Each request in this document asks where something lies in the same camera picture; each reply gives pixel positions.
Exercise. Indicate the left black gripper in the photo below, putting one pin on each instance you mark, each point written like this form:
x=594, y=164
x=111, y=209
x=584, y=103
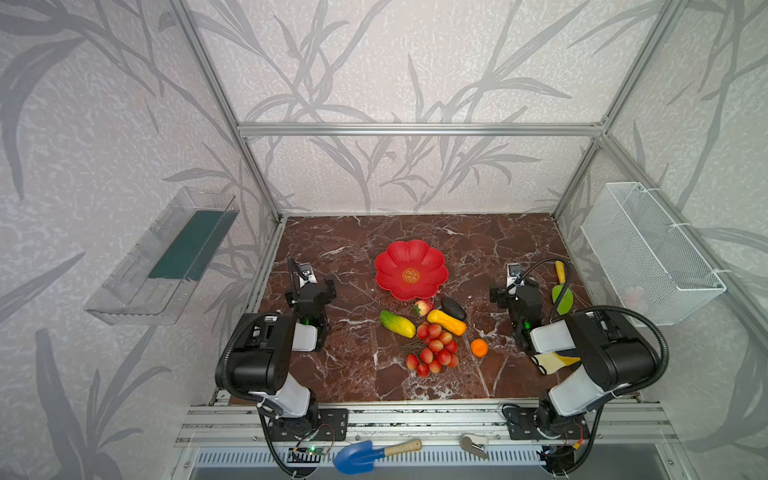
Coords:
x=305, y=291

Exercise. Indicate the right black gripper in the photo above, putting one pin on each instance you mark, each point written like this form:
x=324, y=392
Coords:
x=513, y=293

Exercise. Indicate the fake orange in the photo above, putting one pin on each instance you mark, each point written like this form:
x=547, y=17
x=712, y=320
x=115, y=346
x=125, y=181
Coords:
x=479, y=348

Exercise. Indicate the yellow orange fake fruit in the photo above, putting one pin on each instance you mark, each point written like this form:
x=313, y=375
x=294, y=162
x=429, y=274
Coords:
x=454, y=326

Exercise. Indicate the dark fake avocado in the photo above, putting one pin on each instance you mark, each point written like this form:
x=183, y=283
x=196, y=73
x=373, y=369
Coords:
x=452, y=308

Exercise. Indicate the red fake grape bunch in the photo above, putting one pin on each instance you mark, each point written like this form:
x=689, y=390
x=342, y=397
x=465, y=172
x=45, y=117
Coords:
x=434, y=350

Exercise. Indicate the green yellow fake mango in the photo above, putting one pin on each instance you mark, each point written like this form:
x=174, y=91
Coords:
x=397, y=324

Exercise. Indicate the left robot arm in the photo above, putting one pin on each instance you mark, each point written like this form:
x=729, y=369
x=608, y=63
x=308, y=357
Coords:
x=255, y=363

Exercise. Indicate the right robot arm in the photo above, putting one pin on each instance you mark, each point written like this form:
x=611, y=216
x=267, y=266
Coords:
x=617, y=351

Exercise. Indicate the red flower-shaped fruit bowl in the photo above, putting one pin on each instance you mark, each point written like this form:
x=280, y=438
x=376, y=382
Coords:
x=411, y=270

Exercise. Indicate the green garden trowel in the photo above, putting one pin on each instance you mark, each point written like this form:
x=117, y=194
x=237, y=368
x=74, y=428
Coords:
x=562, y=296

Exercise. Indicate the yellow white cloth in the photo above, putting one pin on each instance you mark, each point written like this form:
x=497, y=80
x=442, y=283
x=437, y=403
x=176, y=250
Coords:
x=550, y=363

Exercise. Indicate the small grey metal clip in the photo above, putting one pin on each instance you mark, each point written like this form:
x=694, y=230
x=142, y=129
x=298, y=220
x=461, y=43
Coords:
x=474, y=445

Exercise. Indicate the blue garden trowel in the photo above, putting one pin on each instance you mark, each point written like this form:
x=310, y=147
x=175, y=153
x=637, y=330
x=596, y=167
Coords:
x=360, y=457

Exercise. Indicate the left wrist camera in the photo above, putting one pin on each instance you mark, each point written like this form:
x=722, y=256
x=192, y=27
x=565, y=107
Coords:
x=306, y=274

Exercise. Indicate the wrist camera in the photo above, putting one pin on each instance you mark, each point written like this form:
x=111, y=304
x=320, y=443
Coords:
x=306, y=274
x=514, y=274

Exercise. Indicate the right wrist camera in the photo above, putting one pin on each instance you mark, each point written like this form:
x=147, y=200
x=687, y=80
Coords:
x=514, y=274

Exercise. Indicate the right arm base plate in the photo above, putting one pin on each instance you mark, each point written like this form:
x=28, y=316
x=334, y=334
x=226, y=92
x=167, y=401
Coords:
x=543, y=423

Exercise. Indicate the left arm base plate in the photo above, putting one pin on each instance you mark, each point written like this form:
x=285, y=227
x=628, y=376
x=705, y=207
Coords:
x=325, y=424

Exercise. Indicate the white wire basket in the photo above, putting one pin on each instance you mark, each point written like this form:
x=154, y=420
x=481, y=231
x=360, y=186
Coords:
x=651, y=264

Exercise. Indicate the aluminium front rail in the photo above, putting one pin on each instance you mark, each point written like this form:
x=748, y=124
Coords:
x=434, y=422

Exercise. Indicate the clear plastic wall tray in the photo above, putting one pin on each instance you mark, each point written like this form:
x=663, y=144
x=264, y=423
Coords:
x=155, y=281

